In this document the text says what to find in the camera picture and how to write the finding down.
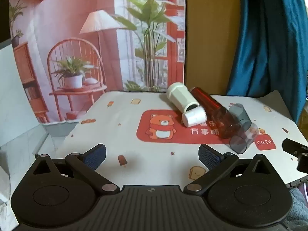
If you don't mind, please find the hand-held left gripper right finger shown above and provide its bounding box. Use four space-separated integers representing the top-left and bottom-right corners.
184 144 277 195

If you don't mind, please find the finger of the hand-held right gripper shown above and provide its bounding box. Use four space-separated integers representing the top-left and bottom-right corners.
282 138 308 173

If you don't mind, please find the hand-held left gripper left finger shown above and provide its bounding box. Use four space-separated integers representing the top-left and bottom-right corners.
32 144 121 194

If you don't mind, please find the clear smoky plastic cup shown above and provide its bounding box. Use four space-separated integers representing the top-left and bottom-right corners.
229 122 259 154

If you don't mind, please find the small white cup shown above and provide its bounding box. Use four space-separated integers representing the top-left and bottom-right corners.
182 107 207 127

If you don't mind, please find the red transparent cup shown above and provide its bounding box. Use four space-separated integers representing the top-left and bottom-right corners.
190 87 242 139

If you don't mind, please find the grey transparent cup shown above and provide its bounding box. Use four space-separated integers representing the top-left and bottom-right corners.
228 103 252 126

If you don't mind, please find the tall white cup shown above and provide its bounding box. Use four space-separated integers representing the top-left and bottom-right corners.
167 83 200 114

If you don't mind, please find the bear printed table mat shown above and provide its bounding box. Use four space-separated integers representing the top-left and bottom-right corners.
54 91 305 191

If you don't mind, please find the grey fluffy cloth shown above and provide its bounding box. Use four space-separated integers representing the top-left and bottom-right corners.
285 182 308 231

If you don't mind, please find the blue curtain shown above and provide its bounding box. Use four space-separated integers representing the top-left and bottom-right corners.
226 0 308 126

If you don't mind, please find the printed room backdrop cloth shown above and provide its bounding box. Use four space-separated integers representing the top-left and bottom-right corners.
9 0 186 137

